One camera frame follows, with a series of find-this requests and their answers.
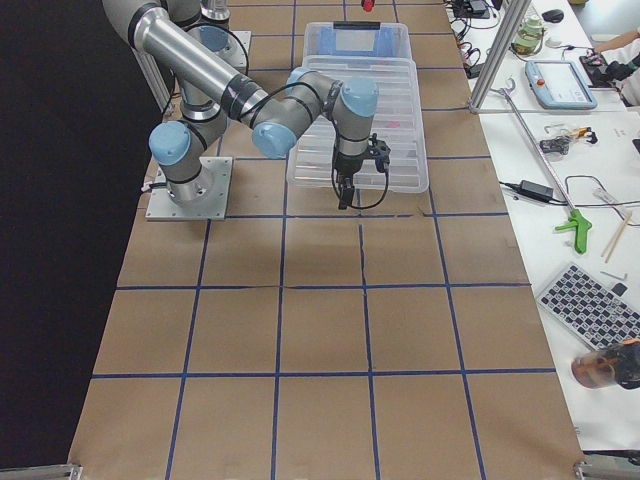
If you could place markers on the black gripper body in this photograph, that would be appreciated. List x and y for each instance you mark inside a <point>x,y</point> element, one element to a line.
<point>345,164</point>

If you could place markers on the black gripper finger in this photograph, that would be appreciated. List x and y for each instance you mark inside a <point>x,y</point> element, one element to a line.
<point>345,194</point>

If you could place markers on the red block from tray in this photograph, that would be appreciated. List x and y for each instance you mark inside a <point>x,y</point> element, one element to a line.
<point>368,5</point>

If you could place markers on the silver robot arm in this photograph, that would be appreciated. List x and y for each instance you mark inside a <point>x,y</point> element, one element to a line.
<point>214,91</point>

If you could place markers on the clear plastic storage box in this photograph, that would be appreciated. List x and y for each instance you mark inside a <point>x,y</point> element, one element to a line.
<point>390,42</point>

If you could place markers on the black power adapter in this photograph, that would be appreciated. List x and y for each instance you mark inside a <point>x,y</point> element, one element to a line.
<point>531,190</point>

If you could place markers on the teach pendant tablet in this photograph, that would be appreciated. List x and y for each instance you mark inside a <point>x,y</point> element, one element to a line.
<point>557,85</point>

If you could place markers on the long reach grabber tool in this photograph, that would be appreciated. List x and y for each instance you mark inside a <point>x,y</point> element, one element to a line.
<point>576,220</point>

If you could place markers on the wooden chopsticks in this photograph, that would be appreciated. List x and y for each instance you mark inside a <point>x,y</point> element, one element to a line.
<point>614,240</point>

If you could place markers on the checkered calibration board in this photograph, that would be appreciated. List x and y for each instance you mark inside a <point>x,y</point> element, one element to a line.
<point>594,314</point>

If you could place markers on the black box latch handle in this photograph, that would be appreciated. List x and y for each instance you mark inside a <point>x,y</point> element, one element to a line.
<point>356,25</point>

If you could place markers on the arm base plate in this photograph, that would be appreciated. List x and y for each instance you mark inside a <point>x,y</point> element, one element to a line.
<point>205,197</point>
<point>233,47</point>

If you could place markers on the aluminium frame post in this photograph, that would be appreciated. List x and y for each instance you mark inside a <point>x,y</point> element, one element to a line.
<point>505,34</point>

